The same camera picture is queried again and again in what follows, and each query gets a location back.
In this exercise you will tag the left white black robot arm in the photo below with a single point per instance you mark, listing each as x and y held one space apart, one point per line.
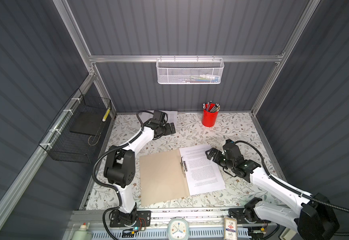
120 166

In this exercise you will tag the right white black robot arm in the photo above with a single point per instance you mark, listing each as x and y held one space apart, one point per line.
309 216

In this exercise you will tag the left printed paper sheet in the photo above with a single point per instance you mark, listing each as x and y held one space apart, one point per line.
203 175

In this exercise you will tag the silver folder lever clip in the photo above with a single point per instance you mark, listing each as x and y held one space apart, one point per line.
183 165

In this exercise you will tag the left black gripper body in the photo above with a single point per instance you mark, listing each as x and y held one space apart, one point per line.
162 130

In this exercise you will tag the yellow marker in basket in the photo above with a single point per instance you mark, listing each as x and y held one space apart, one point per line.
106 114

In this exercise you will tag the black wire basket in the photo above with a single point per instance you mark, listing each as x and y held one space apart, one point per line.
62 145

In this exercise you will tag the white glue bottle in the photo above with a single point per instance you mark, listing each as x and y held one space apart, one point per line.
82 233

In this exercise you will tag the black notebook in basket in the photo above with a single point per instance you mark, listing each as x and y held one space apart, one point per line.
88 124

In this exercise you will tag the top printed paper sheet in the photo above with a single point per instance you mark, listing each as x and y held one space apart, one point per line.
171 117

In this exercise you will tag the printed paper sheet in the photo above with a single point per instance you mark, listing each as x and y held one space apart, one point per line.
203 175
171 117

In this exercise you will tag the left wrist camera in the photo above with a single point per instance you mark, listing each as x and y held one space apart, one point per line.
160 116

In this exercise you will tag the small card box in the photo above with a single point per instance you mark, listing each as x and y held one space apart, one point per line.
230 229

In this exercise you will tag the red pen cup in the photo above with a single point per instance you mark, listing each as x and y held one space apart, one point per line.
210 113

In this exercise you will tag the white desk clock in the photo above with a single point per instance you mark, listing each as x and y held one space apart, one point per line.
178 229

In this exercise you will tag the white wire mesh basket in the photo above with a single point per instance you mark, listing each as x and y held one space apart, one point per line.
189 72

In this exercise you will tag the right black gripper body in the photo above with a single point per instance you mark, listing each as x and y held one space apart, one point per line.
226 164

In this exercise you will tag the brown kraft paper folder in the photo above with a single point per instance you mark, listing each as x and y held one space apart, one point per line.
162 178

